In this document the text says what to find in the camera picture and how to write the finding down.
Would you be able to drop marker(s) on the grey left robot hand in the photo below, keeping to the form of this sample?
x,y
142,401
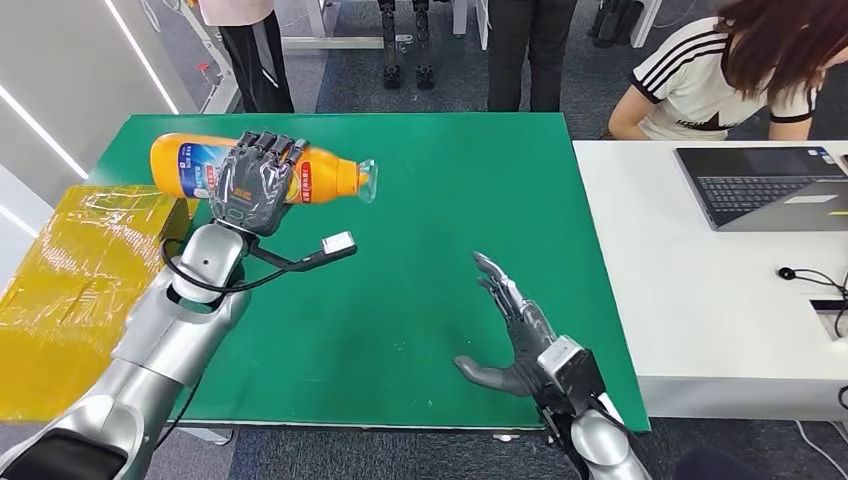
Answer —
x,y
255,192

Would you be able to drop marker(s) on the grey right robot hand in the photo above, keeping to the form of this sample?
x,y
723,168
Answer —
x,y
526,331

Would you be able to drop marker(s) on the orange detergent bottle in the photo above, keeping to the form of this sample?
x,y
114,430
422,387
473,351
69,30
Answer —
x,y
331,179

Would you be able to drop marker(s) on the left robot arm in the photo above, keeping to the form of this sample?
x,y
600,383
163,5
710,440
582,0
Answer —
x,y
166,338

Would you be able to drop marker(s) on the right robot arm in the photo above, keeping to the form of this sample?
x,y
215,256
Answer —
x,y
599,444

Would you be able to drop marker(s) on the person in pink shirt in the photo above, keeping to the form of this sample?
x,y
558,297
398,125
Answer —
x,y
258,66

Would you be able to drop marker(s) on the silver background humanoid robot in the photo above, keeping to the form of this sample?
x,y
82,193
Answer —
x,y
391,46

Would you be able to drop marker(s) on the yellow taped cardboard box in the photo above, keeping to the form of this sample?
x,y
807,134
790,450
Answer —
x,y
66,298

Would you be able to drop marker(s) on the dark grey laptop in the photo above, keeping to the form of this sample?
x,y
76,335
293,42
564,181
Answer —
x,y
748,189

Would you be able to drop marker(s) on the person in black shirt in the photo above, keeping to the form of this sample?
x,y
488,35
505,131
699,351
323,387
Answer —
x,y
530,53

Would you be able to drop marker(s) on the seated person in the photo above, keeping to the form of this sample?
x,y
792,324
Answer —
x,y
696,86

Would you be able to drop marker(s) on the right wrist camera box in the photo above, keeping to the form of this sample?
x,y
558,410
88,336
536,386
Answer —
x,y
563,354

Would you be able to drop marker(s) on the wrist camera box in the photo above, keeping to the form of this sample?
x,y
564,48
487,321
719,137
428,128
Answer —
x,y
563,354
338,242

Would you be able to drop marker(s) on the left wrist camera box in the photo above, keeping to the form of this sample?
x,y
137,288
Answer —
x,y
338,242

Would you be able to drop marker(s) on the white metal frame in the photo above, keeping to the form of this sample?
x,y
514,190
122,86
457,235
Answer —
x,y
222,86

